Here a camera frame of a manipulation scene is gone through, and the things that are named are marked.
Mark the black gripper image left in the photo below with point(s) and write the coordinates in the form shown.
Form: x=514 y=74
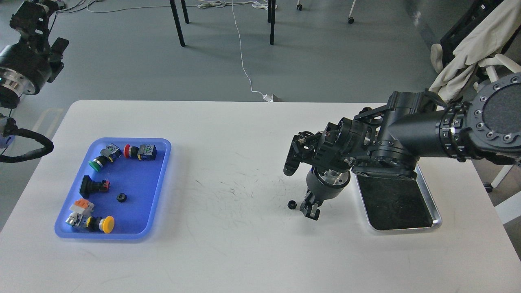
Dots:
x=24 y=71

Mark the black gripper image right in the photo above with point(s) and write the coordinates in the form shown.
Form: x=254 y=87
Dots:
x=322 y=185

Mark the small black gear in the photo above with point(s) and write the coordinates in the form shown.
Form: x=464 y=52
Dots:
x=292 y=204
x=121 y=197

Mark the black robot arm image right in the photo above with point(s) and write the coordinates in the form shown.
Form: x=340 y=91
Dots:
x=388 y=141

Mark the silver metal tray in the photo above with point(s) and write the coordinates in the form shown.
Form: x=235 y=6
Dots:
x=399 y=206

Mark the blue plastic tray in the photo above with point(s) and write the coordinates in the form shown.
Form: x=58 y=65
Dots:
x=141 y=181

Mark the black table leg left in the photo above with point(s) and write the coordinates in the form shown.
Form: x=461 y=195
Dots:
x=177 y=22

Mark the black table leg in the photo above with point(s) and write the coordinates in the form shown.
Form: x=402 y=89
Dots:
x=271 y=20
x=177 y=22

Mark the orange grey contact block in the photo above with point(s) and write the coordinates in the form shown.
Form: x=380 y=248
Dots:
x=83 y=207

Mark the black table leg right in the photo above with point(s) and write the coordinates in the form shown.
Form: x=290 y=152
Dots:
x=271 y=20

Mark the white chair with beige cloth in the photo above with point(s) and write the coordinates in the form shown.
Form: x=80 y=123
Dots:
x=476 y=53

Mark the green push button switch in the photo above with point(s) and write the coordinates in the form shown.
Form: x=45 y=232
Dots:
x=107 y=155

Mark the red push button switch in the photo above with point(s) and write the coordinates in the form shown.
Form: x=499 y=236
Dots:
x=145 y=152

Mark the black push button switch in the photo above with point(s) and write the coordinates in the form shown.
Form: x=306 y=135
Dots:
x=88 y=186

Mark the yellow push button switch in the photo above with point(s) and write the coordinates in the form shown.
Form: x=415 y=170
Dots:
x=91 y=223

